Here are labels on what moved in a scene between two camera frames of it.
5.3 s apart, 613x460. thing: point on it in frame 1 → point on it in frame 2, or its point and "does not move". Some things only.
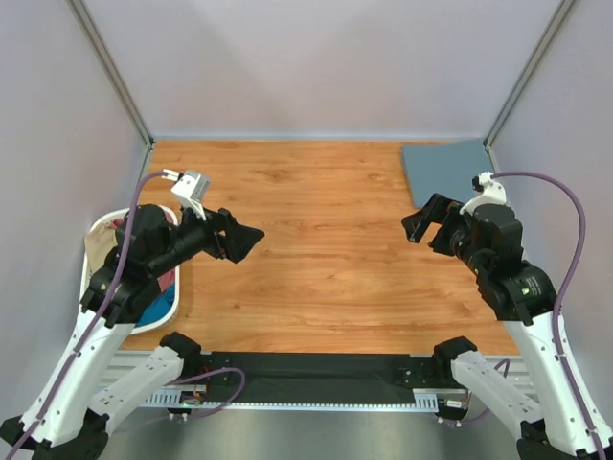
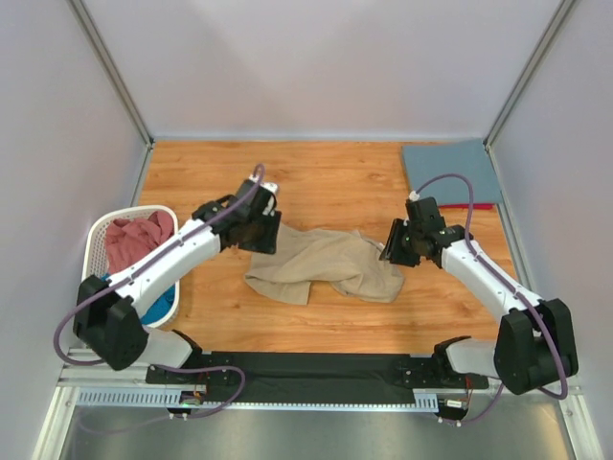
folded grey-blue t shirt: x=446 y=170 does not move
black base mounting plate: x=396 y=377 does not move
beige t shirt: x=99 y=241 → x=356 y=265
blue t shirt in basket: x=158 y=307 does not move
